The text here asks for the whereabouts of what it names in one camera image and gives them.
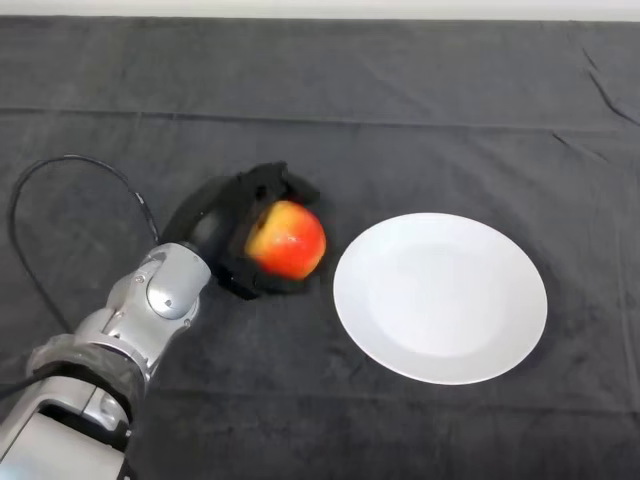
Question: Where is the red yellow apple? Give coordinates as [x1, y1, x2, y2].
[243, 199, 328, 281]

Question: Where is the white round plate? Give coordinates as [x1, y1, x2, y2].
[332, 212, 549, 386]

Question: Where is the black table cloth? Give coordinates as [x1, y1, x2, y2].
[0, 14, 640, 480]

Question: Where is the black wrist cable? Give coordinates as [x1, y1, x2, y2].
[0, 155, 162, 401]

